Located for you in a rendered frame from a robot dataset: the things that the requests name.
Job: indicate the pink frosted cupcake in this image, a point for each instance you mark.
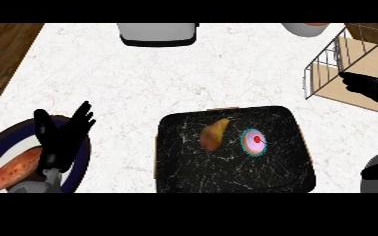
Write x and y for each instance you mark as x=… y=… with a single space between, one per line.
x=255 y=142

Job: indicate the red speckled sausage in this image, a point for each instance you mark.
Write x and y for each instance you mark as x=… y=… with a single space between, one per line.
x=18 y=168

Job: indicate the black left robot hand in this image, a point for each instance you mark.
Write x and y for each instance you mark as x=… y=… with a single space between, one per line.
x=61 y=140

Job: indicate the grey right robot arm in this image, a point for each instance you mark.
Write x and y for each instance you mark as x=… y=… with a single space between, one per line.
x=370 y=176

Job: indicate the dark blue rimmed plate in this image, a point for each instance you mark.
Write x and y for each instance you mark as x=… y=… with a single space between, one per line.
x=78 y=166

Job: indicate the black marble tray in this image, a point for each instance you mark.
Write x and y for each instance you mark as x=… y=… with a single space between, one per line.
x=234 y=150

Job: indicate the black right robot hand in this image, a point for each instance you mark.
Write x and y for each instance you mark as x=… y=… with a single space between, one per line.
x=363 y=84

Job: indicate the yellow pear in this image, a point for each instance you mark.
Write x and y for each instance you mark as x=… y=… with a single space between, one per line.
x=213 y=135

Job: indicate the grey round pot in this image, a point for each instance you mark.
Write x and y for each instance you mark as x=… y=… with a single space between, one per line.
x=306 y=28

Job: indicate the grey black appliance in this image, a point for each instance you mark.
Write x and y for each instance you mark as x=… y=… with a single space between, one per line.
x=157 y=33

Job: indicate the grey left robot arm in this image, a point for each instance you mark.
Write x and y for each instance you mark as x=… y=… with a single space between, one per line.
x=47 y=182

